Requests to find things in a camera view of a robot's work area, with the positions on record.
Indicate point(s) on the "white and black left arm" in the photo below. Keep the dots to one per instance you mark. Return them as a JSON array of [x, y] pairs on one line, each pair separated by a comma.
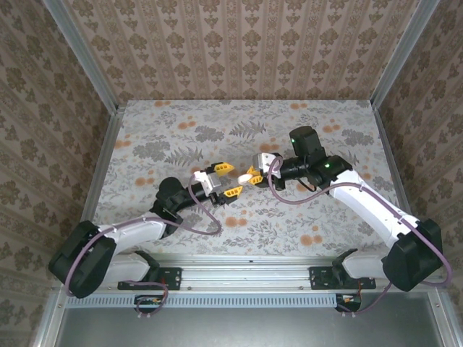
[[144, 235]]

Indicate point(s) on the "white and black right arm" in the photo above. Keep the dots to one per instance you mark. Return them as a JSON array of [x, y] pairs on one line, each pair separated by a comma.
[[369, 217]]

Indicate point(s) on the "floral patterned table cover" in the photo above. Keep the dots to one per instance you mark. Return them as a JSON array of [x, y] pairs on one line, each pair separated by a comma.
[[217, 123]]

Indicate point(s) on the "black controller board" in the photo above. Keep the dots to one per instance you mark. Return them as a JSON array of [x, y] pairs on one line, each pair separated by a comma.
[[148, 300], [349, 299]]

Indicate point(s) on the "grey metal platform sheet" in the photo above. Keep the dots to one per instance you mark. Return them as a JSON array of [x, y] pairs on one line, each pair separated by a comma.
[[253, 329]]

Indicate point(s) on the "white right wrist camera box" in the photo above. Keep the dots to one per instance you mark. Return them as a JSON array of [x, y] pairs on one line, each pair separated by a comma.
[[264, 162]]

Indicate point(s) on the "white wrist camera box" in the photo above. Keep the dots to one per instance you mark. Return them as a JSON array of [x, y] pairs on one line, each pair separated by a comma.
[[264, 162], [208, 182]]

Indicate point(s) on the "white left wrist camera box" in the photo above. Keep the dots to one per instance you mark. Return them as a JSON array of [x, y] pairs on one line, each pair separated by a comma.
[[208, 182]]

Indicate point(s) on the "aluminium table side rail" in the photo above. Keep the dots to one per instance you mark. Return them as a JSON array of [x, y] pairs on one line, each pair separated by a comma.
[[392, 162], [108, 144]]

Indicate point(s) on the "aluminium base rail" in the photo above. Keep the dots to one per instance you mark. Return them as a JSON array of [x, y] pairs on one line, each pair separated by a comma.
[[246, 274]]

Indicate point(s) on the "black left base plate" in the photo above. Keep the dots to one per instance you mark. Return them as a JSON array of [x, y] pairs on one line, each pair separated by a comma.
[[170, 278]]

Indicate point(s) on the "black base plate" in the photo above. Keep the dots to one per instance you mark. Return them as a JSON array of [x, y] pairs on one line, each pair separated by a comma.
[[320, 278], [170, 278]]

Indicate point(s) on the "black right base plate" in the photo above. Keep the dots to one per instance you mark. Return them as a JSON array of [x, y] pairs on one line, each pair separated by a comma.
[[320, 278]]

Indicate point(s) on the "aluminium frame post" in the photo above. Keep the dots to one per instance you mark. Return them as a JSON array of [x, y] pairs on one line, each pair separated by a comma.
[[402, 54], [84, 58]]

